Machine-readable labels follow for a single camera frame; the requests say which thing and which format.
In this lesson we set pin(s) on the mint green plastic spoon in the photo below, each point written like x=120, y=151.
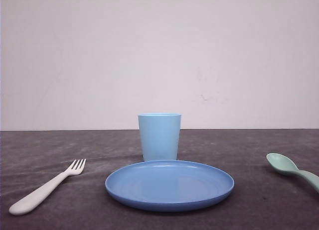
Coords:
x=285, y=166

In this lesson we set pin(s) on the white plastic fork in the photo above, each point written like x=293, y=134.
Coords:
x=35, y=198

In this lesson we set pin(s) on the blue plastic plate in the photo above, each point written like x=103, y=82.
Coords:
x=169, y=185

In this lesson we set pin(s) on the light blue plastic cup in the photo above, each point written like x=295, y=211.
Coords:
x=159, y=134

